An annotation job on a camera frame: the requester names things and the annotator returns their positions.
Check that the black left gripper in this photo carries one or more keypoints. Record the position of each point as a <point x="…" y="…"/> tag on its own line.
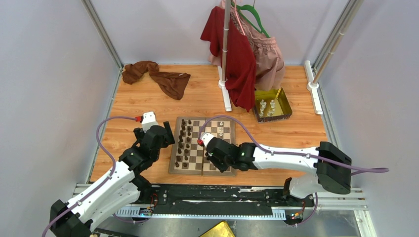
<point x="169" y="139"/>

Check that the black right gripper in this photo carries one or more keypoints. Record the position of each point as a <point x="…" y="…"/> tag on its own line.
<point x="212" y="159"/>

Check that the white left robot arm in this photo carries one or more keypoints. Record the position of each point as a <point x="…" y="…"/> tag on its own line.
<point x="123" y="184"/>

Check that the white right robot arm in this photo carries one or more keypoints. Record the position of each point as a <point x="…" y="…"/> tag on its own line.
<point x="326" y="167"/>

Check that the white chess pieces in tray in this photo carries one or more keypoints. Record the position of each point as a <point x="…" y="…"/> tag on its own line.
<point x="266" y="108"/>

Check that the brown crumpled cloth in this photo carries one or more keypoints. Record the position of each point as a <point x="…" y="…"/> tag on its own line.
<point x="173" y="84"/>

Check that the yellow transparent tray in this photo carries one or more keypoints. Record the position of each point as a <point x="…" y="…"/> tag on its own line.
<point x="283" y="109"/>

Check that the white clothes rack stand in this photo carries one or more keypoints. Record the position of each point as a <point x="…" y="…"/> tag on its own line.
<point x="222" y="69"/>

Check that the yellow object at bottom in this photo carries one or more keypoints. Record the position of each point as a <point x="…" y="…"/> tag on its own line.
<point x="222" y="229"/>

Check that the red hanging shirt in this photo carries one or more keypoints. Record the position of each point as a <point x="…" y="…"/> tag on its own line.
<point x="240" y="61"/>

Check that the pink hanging garment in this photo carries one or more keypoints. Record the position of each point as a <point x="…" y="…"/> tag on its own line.
<point x="270" y="65"/>

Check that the white corner rack foot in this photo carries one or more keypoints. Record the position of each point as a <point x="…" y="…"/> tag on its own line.
<point x="313" y="88"/>

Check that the green clothes hanger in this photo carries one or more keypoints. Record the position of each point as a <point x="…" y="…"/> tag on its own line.
<point x="251" y="9"/>

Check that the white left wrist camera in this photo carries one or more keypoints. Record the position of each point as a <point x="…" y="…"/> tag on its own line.
<point x="148" y="120"/>

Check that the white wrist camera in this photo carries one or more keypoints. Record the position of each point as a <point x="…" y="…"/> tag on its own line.
<point x="205" y="138"/>
<point x="148" y="120"/>

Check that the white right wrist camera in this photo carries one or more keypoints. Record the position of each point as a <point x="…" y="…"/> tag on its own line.
<point x="205" y="138"/>

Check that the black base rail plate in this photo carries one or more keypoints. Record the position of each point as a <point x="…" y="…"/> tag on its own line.
<point x="216" y="202"/>

